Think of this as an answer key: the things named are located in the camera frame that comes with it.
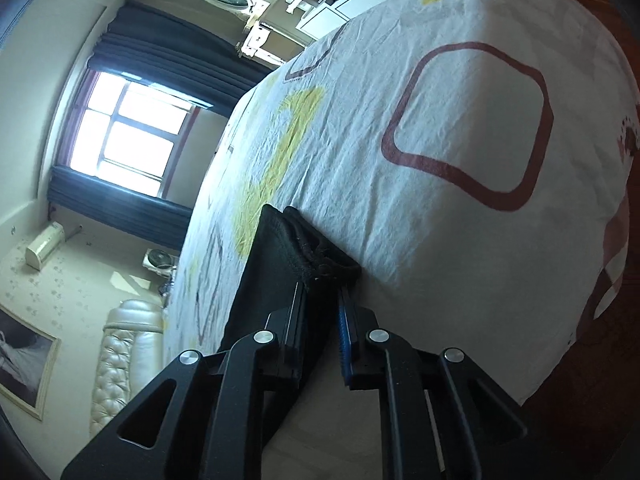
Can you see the cream wall air conditioner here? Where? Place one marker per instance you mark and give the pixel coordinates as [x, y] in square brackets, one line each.
[44, 247]

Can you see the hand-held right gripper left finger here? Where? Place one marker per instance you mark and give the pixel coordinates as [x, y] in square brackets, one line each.
[291, 340]

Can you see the framed wall picture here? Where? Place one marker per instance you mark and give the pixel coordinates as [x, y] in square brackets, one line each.
[22, 360]

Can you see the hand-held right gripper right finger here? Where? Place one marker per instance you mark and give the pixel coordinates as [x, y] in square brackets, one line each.
[345, 342]

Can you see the cream vanity dresser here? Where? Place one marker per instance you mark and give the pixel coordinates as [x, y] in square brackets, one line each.
[265, 35]

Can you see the bright window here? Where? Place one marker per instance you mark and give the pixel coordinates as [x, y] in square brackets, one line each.
[132, 135]

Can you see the cream tufted leather headboard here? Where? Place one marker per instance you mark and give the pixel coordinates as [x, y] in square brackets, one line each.
[127, 360]

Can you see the white patterned bed sheet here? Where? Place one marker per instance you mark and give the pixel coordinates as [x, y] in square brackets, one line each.
[450, 260]

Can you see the black pants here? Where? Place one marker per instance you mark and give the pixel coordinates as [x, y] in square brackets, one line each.
[272, 270]

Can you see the white fan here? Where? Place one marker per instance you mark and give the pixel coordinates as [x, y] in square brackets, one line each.
[159, 261]

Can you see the white wardrobe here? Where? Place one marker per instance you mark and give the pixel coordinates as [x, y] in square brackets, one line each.
[360, 0]

